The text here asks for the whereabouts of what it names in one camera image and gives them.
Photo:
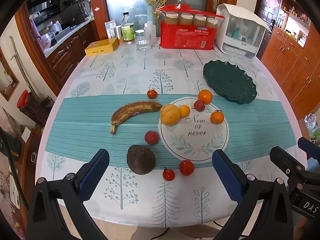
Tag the brown spotted banana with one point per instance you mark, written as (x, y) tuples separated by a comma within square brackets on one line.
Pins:
[(135, 110)]

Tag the white carton box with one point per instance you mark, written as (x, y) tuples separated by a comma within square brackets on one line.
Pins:
[(110, 30)]

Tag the wooden side cabinet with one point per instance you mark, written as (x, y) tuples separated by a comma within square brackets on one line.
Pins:
[(290, 67)]

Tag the small yellow orange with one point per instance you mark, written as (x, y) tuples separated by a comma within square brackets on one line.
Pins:
[(185, 111)]

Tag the round orange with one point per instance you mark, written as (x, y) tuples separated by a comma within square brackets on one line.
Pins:
[(205, 96)]

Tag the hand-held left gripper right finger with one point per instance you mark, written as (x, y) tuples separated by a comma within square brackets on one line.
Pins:
[(226, 175)]

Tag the red paper cup package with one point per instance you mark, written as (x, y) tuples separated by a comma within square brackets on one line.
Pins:
[(187, 37)]

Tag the red lid jar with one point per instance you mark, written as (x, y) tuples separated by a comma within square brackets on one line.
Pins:
[(25, 100)]

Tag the red tomato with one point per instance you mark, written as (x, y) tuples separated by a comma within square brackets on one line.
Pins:
[(186, 167), (151, 94), (168, 174)]

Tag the clear drinking glass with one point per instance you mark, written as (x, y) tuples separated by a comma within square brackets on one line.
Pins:
[(143, 42)]

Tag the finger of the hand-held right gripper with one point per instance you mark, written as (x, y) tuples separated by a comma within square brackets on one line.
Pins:
[(287, 161), (310, 148)]

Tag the clear plastic bag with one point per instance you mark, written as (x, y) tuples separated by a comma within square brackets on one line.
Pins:
[(312, 125)]

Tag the large yellow citrus fruit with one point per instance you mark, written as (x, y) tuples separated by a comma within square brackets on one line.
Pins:
[(170, 115)]

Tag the dark green scalloped plate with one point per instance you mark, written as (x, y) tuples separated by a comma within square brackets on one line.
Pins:
[(230, 80)]

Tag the white countertop appliance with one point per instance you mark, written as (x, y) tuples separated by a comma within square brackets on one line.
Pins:
[(240, 45)]

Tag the small metal can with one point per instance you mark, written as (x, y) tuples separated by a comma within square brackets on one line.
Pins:
[(117, 33)]

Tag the wooden kitchen counter cabinet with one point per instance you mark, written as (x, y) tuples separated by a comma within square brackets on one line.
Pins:
[(65, 55)]

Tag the orange with stem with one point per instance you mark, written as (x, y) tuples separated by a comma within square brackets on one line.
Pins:
[(216, 118)]

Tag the white plastic bottle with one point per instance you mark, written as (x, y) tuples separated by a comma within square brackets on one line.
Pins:
[(150, 31)]

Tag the dark brown avocado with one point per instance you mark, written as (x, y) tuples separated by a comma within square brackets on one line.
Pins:
[(141, 159)]

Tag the yellow tin box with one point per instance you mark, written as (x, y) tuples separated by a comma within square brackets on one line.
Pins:
[(100, 47)]

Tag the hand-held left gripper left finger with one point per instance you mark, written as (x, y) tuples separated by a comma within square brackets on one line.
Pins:
[(93, 175)]

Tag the green label glass bottle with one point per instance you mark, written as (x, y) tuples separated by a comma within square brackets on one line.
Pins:
[(128, 30)]

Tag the red lychee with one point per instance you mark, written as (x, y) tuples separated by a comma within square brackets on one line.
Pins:
[(199, 105), (151, 137)]

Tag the wooden picture frame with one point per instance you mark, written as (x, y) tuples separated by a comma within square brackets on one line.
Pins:
[(8, 80)]

